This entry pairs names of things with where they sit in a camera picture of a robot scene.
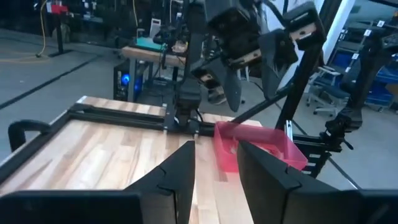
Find black metal table frame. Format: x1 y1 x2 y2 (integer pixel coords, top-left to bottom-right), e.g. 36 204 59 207
0 102 218 184

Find grey office chair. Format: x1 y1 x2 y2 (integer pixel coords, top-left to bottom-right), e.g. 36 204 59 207
306 65 351 118

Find teal plastic tray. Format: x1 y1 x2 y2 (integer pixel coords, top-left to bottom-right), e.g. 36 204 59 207
135 36 168 52

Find person's foot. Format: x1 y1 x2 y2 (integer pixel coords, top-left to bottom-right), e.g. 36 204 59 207
207 86 228 106

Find white building column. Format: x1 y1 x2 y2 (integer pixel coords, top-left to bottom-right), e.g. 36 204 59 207
322 0 356 65

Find pink translucent plastic tray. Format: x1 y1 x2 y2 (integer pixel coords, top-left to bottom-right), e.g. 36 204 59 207
213 121 308 174

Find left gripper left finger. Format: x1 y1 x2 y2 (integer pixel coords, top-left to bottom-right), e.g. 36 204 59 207
124 140 196 224

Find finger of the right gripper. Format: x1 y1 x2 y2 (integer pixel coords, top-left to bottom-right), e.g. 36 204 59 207
214 58 243 113
259 29 299 100

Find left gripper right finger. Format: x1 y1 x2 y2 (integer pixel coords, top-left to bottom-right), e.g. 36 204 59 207
238 140 340 224

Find black camera stand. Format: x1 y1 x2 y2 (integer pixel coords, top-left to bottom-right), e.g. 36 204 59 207
320 30 398 152

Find black rig upright post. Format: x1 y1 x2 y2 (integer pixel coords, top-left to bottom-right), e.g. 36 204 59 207
231 0 343 131

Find black table clamp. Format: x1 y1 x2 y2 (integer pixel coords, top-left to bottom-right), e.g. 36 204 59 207
7 119 52 153

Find wooden background table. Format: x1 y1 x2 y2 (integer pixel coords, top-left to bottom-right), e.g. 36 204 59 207
121 45 187 68

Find computer tower blue light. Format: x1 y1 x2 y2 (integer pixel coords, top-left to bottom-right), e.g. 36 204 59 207
113 58 146 103

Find blue storage bins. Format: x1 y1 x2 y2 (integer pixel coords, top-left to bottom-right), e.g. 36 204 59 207
365 67 398 108

